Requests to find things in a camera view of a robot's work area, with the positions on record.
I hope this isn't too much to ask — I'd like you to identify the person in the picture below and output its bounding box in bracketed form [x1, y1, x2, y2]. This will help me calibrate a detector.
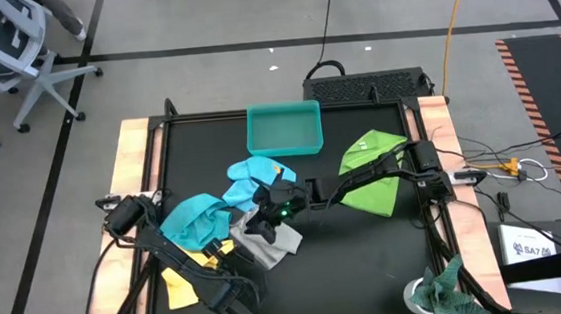
[38, 0, 89, 45]

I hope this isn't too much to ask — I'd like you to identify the black perforated computer case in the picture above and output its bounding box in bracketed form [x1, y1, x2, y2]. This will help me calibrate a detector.
[300, 64, 433, 109]

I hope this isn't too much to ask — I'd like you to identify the black mat orange-striped edge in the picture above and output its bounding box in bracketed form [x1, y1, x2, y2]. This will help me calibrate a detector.
[494, 33, 561, 255]

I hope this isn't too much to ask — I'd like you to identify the grey waffle-weave towel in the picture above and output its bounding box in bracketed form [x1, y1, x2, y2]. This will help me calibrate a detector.
[226, 203, 306, 274]

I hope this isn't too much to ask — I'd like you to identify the wooden side board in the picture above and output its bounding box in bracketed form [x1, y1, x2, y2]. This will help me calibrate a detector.
[69, 116, 178, 314]
[403, 90, 513, 314]

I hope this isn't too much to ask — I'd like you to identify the black power adapter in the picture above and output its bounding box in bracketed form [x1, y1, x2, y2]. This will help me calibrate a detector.
[495, 190, 512, 212]

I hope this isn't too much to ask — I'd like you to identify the teal plastic bin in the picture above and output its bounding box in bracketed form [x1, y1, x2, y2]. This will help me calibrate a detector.
[242, 98, 325, 161]

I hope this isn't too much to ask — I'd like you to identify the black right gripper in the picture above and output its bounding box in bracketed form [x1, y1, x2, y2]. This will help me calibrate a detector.
[240, 177, 314, 247]

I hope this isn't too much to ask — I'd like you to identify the white printed paper box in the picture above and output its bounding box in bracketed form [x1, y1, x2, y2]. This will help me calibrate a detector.
[495, 218, 561, 300]

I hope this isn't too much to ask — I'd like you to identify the black flat bar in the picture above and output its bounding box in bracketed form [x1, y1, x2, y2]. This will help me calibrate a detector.
[497, 246, 561, 285]

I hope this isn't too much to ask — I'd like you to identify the light blue microfiber towel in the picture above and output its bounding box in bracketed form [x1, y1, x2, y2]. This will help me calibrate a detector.
[218, 152, 301, 216]

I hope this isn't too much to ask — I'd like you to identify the thin black cable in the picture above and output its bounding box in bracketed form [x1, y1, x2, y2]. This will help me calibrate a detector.
[314, 0, 345, 68]

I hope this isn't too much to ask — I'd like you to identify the yellow microfiber towel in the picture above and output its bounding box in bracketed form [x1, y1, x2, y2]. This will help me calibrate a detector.
[158, 238, 242, 312]

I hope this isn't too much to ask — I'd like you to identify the silver metal bracket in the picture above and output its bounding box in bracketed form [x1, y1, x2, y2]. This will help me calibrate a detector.
[94, 192, 128, 214]
[453, 168, 489, 186]

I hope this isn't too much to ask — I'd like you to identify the black floor cable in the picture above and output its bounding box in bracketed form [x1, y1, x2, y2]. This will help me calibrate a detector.
[458, 126, 561, 162]

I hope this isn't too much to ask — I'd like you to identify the grey office chair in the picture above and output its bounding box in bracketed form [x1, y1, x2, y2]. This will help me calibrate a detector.
[0, 0, 109, 136]

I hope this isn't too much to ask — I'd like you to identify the green crumpled rag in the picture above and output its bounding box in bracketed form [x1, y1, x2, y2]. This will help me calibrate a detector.
[400, 252, 493, 314]

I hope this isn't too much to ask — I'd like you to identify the yellow cable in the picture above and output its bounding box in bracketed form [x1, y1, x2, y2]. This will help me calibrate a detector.
[435, 0, 480, 96]

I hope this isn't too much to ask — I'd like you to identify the yellow power connector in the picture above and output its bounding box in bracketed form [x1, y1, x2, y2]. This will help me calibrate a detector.
[465, 156, 523, 179]

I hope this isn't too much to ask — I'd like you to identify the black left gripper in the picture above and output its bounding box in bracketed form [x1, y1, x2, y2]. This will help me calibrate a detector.
[200, 234, 269, 314]

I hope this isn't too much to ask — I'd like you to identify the white cable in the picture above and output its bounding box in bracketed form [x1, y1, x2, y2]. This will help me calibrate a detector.
[516, 155, 550, 184]

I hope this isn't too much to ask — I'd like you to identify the green microfiber towel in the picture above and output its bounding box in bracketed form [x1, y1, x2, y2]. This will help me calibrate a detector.
[333, 126, 416, 223]

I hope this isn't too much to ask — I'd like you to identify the teal microfiber towel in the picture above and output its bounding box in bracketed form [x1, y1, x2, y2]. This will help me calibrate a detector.
[156, 190, 237, 256]

